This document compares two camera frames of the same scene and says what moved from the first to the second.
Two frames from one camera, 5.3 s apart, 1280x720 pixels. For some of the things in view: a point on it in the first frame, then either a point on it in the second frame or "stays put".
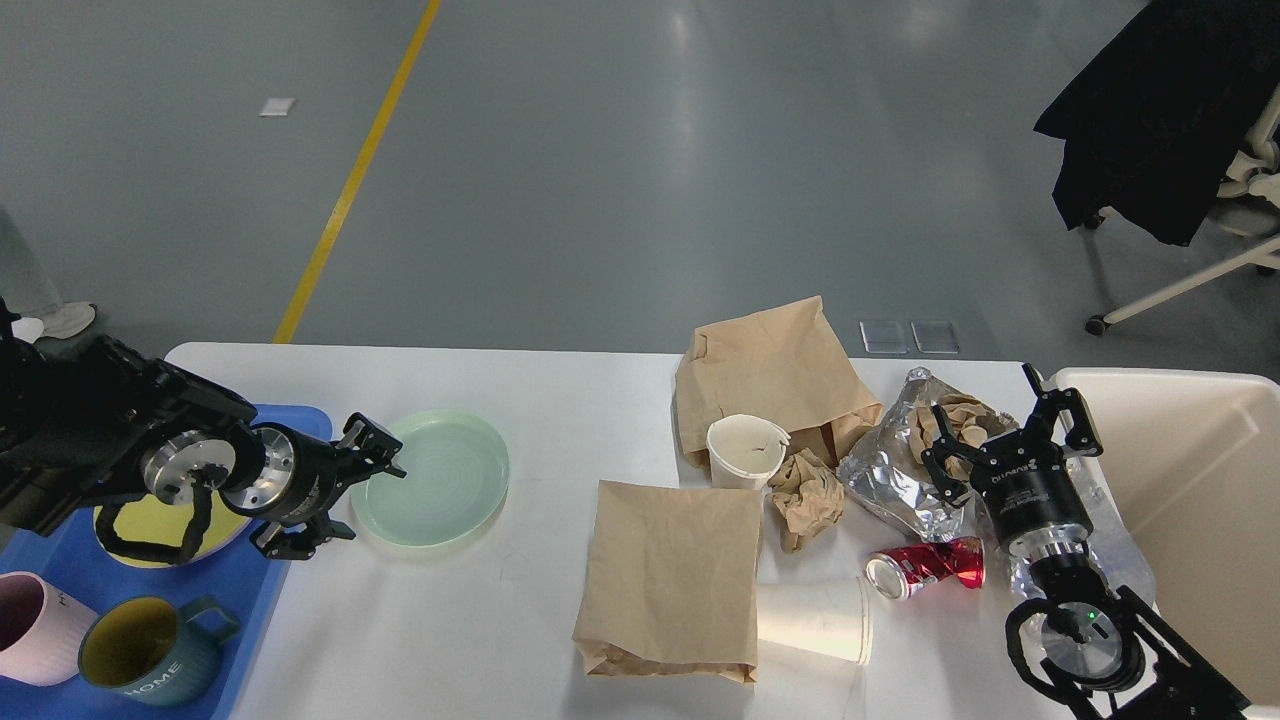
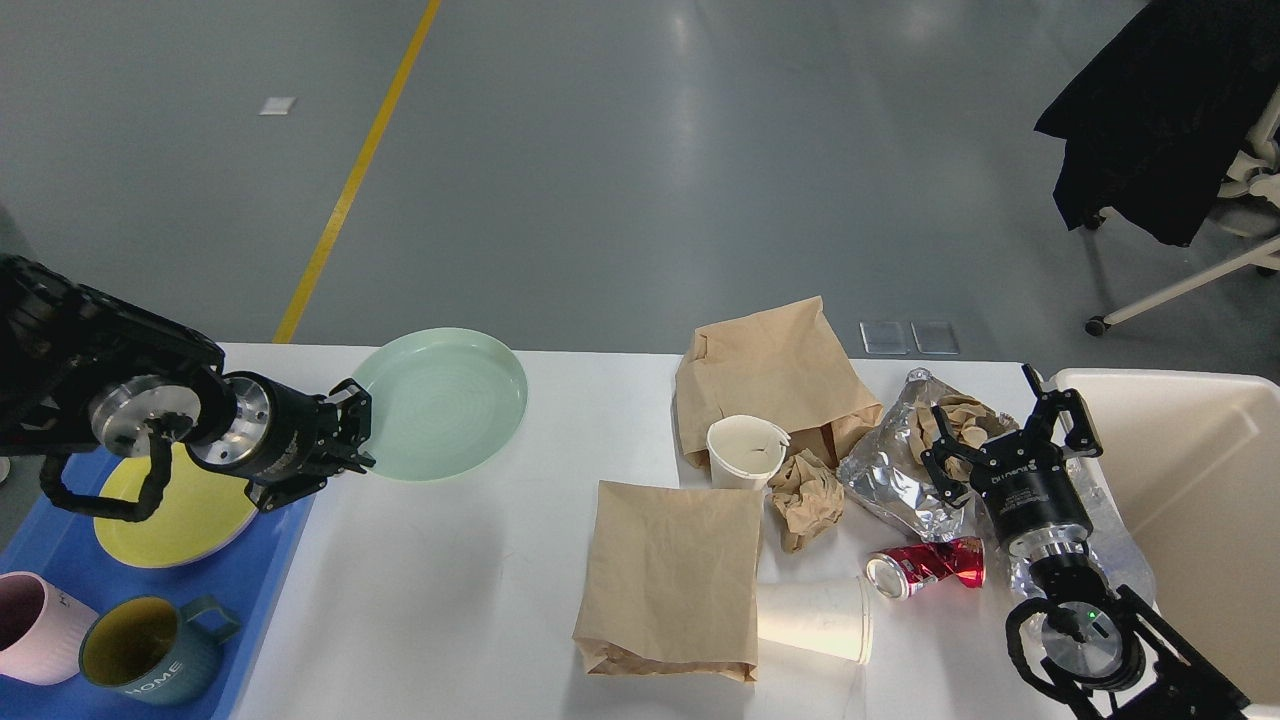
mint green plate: (457, 477) → (444, 401)
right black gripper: (1023, 476) stays put
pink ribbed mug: (41, 630) stays put
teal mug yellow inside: (143, 651) stays put
